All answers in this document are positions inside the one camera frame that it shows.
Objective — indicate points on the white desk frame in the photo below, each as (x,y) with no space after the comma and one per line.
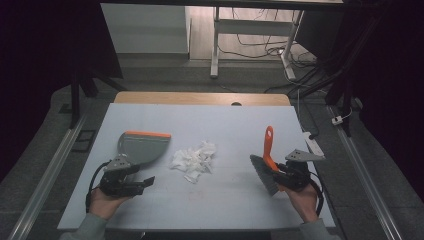
(250,27)

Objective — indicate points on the black metal stand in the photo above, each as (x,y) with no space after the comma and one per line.
(75,96)
(346,100)

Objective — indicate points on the white cabinet panel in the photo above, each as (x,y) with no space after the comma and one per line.
(145,28)

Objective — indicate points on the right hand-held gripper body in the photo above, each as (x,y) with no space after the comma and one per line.
(298,173)

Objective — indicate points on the white power strip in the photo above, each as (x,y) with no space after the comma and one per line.
(313,144)

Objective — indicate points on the wooden table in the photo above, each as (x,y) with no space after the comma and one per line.
(186,98)

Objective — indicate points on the grey dustpan with orange edge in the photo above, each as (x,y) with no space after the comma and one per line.
(143,148)

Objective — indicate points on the person's right hand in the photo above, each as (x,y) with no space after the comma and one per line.
(303,203)

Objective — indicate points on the aluminium rail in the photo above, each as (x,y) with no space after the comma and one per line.
(366,180)
(46,176)

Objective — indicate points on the black floor plate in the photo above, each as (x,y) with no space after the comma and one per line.
(84,141)

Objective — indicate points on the pile of white paper scraps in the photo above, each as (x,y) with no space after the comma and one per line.
(193,161)

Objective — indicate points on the person's left hand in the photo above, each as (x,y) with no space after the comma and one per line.
(105,204)

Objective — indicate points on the white foam board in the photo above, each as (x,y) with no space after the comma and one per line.
(213,123)

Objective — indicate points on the small white plug adaptor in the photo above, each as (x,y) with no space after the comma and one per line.
(337,120)

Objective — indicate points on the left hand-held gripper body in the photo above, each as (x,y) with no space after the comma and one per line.
(115,181)

